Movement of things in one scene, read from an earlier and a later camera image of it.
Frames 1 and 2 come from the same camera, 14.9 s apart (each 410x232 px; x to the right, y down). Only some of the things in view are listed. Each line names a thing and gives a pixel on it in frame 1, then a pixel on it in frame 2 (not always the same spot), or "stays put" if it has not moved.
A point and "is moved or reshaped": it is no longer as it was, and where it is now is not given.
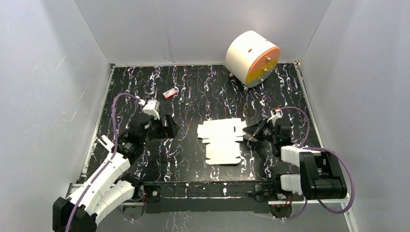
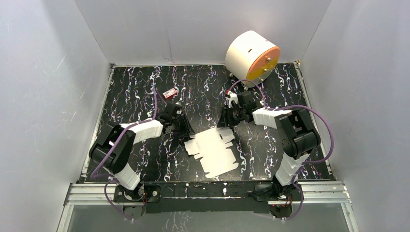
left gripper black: (163, 128) → (181, 123)
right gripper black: (252, 129) → (225, 120)
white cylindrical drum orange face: (251, 59) stays put
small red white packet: (169, 94) stays put
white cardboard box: (221, 136) is moved or reshaped
